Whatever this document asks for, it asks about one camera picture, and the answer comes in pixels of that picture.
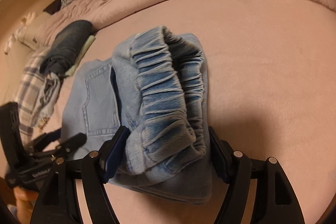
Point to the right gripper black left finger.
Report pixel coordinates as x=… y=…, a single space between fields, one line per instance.
x=58 y=202

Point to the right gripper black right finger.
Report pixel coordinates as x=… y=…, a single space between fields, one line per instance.
x=275 y=200

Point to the light blue denim pants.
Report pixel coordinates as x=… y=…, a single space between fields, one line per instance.
x=155 y=84

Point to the left hand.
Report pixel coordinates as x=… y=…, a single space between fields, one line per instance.
x=24 y=203

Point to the plaid checked cloth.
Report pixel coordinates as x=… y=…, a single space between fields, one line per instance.
x=28 y=94

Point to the grey crumpled garment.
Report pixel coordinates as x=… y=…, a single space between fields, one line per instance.
x=46 y=100

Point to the pale green folded cloth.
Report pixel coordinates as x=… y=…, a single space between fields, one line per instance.
x=80 y=56

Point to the pink pillow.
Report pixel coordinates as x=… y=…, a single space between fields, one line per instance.
x=27 y=31

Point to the dark navy folded garment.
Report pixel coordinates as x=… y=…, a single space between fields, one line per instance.
x=66 y=48

